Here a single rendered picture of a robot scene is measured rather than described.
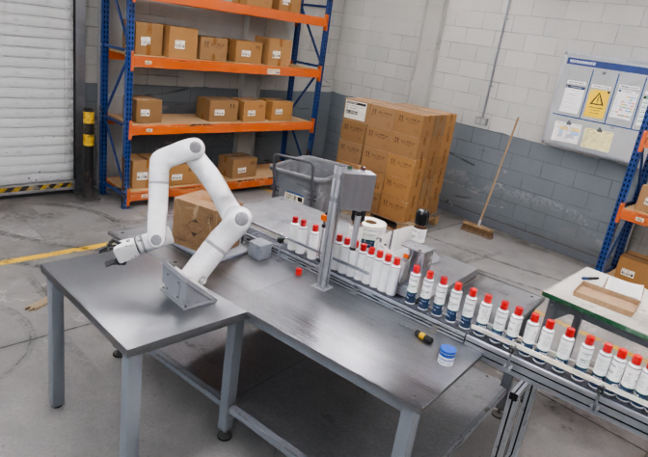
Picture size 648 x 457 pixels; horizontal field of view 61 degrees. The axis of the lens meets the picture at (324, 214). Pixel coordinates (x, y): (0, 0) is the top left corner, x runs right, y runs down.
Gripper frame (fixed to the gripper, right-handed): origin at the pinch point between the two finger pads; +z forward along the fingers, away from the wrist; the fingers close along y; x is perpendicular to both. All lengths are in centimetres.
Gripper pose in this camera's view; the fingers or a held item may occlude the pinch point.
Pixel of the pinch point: (103, 256)
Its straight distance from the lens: 270.9
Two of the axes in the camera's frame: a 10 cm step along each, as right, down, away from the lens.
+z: -9.1, 3.2, -2.5
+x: -4.0, -6.1, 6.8
